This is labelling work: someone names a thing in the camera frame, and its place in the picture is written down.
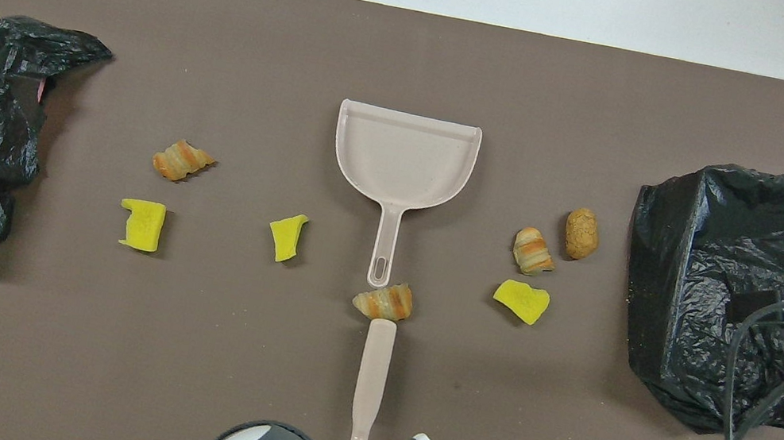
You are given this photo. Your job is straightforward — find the pale croissant piece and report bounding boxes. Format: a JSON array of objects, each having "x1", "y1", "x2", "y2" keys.
[{"x1": 350, "y1": 274, "x2": 419, "y2": 327}]

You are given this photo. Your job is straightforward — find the beige hand brush black bristles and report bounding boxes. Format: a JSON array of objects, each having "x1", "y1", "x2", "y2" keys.
[{"x1": 346, "y1": 317, "x2": 400, "y2": 440}]

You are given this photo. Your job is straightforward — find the boxy black bag bin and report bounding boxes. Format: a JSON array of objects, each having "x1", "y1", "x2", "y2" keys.
[{"x1": 597, "y1": 146, "x2": 784, "y2": 440}]

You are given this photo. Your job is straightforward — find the small yellow sponge piece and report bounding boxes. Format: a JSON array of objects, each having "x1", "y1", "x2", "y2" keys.
[{"x1": 263, "y1": 209, "x2": 311, "y2": 268}]

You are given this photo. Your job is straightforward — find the large yellow sponge piece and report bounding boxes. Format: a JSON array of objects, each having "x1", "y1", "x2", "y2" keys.
[{"x1": 114, "y1": 196, "x2": 168, "y2": 255}]

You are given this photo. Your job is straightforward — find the brown table mat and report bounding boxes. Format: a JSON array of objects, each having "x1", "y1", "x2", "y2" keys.
[{"x1": 0, "y1": 0, "x2": 784, "y2": 440}]

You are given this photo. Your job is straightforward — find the orange striped croissant piece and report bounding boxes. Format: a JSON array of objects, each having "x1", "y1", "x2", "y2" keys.
[
  {"x1": 149, "y1": 134, "x2": 219, "y2": 189},
  {"x1": 509, "y1": 224, "x2": 561, "y2": 280}
]

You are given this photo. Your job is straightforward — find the beige plastic dustpan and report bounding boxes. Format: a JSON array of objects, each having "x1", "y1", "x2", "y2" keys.
[{"x1": 311, "y1": 98, "x2": 485, "y2": 303}]

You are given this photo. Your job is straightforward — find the rounded yellow sponge piece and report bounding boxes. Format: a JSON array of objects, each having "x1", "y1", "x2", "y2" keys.
[{"x1": 489, "y1": 276, "x2": 554, "y2": 329}]

